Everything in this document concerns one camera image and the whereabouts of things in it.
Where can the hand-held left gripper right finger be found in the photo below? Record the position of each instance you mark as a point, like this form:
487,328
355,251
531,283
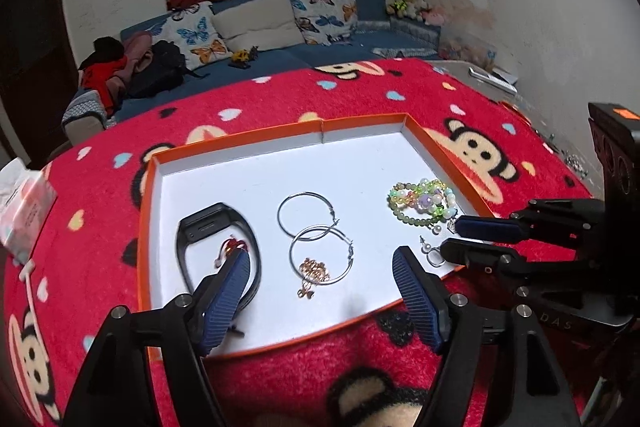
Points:
417,302

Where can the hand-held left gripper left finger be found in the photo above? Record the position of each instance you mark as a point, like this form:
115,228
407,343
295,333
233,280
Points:
225,302

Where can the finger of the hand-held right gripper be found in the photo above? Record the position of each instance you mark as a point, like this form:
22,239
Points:
475,254
490,228

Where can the small silver earring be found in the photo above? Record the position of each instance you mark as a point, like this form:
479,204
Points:
429,247

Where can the silver hoop earring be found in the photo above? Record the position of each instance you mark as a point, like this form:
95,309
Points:
350,252
336,223

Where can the black smart band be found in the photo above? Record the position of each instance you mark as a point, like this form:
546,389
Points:
200,219

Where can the orange shallow box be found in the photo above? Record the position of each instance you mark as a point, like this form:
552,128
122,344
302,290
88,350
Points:
350,167

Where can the scattered small metal parts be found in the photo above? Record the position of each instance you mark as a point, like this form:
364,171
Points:
575,162

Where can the white flat object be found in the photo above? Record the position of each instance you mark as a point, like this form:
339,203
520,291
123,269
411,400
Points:
492,79

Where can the clear plastic bag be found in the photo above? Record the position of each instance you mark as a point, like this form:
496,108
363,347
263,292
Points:
465,49

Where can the red monkey print blanket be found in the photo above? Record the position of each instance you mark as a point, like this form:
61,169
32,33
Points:
280,107

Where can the pink plush toy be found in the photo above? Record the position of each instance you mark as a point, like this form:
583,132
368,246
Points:
432,17

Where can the pink tissue box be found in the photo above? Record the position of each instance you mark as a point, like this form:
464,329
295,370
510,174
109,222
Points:
27,207

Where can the black backpack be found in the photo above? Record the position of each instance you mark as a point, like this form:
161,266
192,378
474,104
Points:
155,77

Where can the plush toy with yellow vest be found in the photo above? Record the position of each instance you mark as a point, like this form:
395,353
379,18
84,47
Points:
402,6

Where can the grey patterned throw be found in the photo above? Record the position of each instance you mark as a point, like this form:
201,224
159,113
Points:
85,107

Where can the blue sofa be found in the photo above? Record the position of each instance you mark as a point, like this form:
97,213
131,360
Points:
280,62

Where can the red garment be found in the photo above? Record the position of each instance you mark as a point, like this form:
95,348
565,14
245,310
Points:
100,74

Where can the butterfly print pillow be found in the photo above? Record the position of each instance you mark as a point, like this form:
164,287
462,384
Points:
197,32
325,14

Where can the pink garment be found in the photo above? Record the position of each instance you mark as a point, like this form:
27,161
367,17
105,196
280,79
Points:
135,44

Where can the beige pillow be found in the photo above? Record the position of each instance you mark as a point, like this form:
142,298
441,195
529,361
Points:
255,22

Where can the black garment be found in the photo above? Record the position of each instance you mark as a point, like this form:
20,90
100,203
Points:
105,47

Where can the dark wooden door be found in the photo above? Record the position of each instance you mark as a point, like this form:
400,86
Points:
35,57

